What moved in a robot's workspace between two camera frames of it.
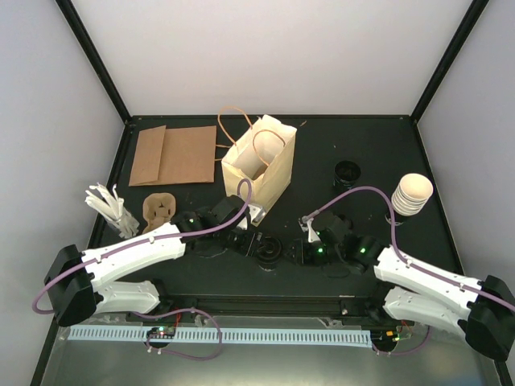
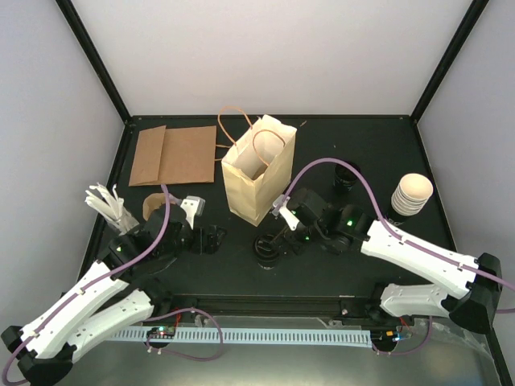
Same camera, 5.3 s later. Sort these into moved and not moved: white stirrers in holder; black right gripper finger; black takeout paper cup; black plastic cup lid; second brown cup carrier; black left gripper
Moved: black left gripper; black right gripper finger
Not moved: black takeout paper cup; white stirrers in holder; black plastic cup lid; second brown cup carrier
